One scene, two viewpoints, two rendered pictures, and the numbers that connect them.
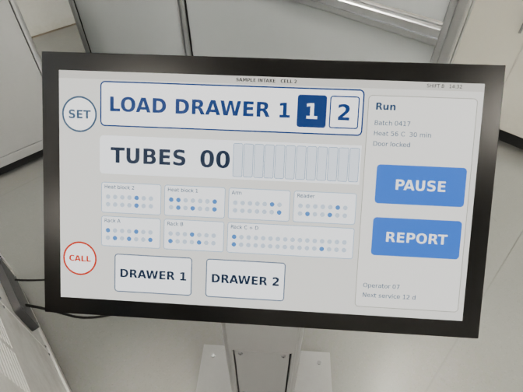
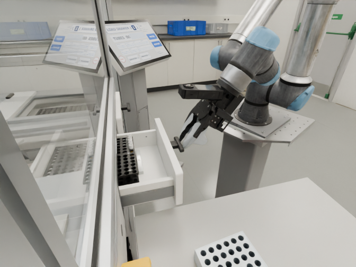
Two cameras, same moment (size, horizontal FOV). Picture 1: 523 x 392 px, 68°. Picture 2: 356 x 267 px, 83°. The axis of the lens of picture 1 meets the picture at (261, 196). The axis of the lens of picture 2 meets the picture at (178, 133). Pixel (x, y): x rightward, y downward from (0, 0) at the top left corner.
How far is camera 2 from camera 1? 1.27 m
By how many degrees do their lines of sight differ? 51
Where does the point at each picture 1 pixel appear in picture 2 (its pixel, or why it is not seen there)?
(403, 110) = (142, 26)
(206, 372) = not seen: hidden behind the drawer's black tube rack
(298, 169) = (138, 36)
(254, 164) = (133, 36)
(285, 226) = (143, 45)
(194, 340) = not seen: hidden behind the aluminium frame
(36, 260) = not seen: outside the picture
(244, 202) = (136, 43)
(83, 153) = (109, 39)
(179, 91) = (115, 26)
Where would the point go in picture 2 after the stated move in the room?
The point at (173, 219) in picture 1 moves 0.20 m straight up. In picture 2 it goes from (130, 48) to (125, 8)
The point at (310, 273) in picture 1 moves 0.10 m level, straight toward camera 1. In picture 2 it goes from (151, 52) to (162, 53)
